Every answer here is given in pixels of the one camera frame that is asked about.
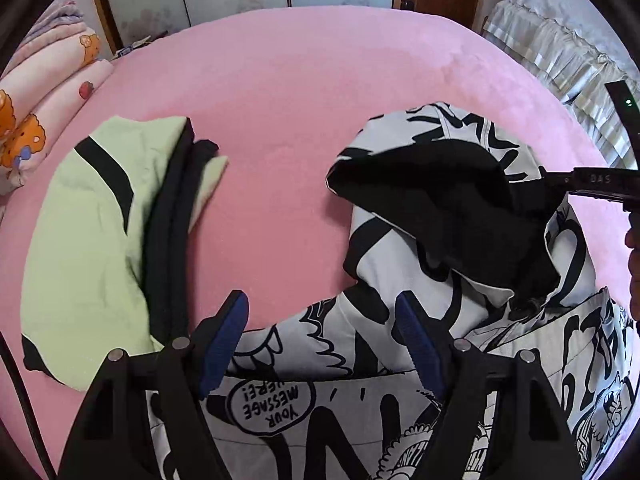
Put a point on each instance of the black and white printed jacket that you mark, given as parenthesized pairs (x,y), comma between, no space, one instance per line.
(390,270)

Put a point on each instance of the white lace covered furniture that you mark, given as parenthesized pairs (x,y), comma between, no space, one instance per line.
(560,45)

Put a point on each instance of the dark bedside table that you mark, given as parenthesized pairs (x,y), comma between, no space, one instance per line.
(137,46)

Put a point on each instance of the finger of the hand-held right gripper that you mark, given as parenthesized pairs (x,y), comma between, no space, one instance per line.
(595,182)

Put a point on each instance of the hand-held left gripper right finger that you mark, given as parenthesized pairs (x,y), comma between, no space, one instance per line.
(422,350)

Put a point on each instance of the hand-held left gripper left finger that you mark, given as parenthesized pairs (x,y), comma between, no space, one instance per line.
(227,340)

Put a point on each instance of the pale green garment black trim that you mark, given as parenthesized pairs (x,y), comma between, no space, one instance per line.
(75,260)

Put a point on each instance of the bear print folded quilt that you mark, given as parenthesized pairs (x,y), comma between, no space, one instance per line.
(45,110)

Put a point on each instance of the pink bed blanket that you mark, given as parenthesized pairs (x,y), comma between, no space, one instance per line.
(300,110)

